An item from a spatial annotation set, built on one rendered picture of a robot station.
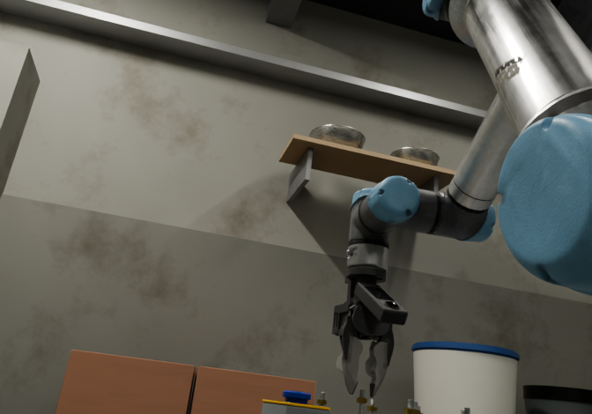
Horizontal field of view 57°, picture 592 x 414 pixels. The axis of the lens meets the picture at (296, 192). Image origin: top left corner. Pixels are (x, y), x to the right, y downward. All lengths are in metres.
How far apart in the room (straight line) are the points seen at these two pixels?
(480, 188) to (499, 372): 2.35
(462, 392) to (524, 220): 2.75
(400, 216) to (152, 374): 1.83
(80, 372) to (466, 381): 1.89
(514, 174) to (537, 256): 0.07
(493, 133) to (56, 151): 3.29
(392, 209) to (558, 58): 0.45
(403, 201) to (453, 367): 2.30
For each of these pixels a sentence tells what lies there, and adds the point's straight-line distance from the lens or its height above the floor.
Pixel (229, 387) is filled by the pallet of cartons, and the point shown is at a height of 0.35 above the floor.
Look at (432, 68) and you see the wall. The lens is 4.83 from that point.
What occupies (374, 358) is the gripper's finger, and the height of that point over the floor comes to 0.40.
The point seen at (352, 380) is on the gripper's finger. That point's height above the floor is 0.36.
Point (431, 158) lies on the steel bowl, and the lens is 3.78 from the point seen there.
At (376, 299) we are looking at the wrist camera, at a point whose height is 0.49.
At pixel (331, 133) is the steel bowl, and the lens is 3.55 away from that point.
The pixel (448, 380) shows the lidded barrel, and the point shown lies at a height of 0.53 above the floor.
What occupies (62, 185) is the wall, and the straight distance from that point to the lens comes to 3.78.
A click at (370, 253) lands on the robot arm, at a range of 0.99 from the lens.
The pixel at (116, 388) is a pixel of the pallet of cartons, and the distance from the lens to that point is 2.58.
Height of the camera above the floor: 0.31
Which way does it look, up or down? 21 degrees up
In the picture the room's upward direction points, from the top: 7 degrees clockwise
